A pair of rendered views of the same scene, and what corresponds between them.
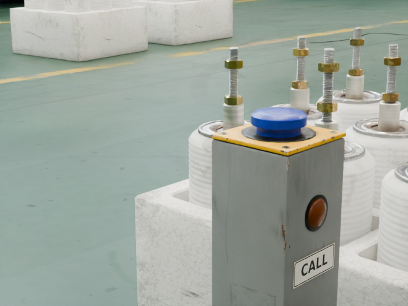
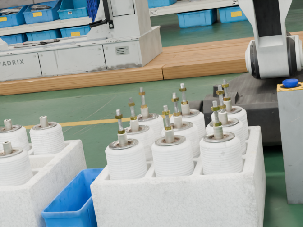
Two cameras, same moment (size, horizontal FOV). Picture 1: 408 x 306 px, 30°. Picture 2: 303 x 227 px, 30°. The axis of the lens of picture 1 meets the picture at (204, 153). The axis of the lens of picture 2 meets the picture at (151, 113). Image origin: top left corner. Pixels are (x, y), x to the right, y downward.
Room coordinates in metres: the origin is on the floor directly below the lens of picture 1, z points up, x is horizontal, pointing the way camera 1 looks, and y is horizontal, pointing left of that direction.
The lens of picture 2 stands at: (1.52, 1.02, 0.65)
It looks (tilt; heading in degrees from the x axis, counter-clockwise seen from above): 14 degrees down; 242
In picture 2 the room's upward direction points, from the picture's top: 9 degrees counter-clockwise
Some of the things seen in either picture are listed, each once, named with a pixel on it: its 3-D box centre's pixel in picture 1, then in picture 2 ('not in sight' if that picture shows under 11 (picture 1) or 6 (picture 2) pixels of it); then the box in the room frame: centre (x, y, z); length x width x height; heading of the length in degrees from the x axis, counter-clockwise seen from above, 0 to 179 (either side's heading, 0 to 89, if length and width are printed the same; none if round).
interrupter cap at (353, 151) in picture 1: (325, 150); (223, 123); (0.71, -0.12, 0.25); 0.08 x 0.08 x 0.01
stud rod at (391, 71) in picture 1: (391, 80); (176, 106); (0.79, -0.20, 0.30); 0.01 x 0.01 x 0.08
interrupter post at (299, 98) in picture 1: (299, 101); (169, 135); (0.88, -0.11, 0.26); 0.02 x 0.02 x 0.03
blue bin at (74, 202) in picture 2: not in sight; (84, 208); (1.04, -0.34, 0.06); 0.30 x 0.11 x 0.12; 46
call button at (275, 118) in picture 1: (278, 125); (290, 83); (0.53, -0.05, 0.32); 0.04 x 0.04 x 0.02
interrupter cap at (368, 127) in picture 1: (388, 129); (178, 126); (0.79, -0.20, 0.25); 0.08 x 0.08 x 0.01
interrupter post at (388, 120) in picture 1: (388, 117); (178, 121); (0.79, -0.20, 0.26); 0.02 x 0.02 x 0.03
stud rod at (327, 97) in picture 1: (328, 88); (221, 100); (0.71, -0.12, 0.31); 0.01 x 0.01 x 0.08
